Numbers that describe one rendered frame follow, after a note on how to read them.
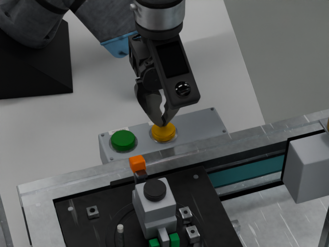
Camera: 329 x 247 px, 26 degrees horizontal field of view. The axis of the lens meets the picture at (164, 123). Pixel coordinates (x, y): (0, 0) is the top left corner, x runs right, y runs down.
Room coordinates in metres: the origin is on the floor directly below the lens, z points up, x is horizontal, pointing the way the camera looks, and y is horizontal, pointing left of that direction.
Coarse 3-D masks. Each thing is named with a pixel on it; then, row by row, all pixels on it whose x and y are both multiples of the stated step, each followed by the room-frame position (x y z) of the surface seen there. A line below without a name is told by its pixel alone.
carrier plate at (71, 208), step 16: (160, 176) 0.72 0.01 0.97; (176, 176) 0.72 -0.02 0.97; (192, 176) 0.72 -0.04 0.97; (208, 176) 0.72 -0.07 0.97; (112, 192) 0.69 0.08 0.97; (128, 192) 0.69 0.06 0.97; (176, 192) 0.69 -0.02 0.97; (192, 192) 0.69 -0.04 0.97; (208, 192) 0.69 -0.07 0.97; (64, 208) 0.66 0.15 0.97; (80, 208) 0.66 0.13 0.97; (112, 208) 0.66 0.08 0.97; (192, 208) 0.66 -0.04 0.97; (208, 208) 0.66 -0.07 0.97; (64, 224) 0.63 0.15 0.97; (80, 224) 0.63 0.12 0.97; (96, 224) 0.63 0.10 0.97; (208, 224) 0.63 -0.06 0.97; (224, 224) 0.63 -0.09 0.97; (80, 240) 0.60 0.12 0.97; (96, 240) 0.60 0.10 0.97; (208, 240) 0.60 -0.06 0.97; (224, 240) 0.60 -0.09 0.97
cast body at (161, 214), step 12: (156, 180) 0.60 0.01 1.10; (132, 192) 0.62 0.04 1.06; (144, 192) 0.59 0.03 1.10; (156, 192) 0.58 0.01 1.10; (168, 192) 0.59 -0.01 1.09; (144, 204) 0.57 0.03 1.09; (156, 204) 0.57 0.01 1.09; (168, 204) 0.57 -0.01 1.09; (144, 216) 0.56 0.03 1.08; (156, 216) 0.57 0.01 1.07; (168, 216) 0.57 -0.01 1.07; (144, 228) 0.56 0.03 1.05; (156, 228) 0.56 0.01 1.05; (168, 228) 0.57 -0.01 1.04; (168, 240) 0.55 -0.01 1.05
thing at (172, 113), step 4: (164, 104) 0.84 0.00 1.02; (164, 108) 0.83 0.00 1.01; (168, 108) 0.83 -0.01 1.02; (164, 112) 0.84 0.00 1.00; (168, 112) 0.82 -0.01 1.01; (172, 112) 0.83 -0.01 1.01; (176, 112) 0.83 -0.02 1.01; (164, 116) 0.83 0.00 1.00; (168, 116) 0.83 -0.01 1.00; (172, 116) 0.83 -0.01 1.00; (164, 120) 0.83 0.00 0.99; (168, 120) 0.83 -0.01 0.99; (164, 124) 0.83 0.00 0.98
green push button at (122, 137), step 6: (120, 132) 0.82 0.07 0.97; (126, 132) 0.82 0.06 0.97; (114, 138) 0.80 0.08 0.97; (120, 138) 0.80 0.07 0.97; (126, 138) 0.80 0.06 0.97; (132, 138) 0.80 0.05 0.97; (114, 144) 0.79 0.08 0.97; (120, 144) 0.79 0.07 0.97; (126, 144) 0.79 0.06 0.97; (132, 144) 0.79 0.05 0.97; (120, 150) 0.79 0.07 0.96
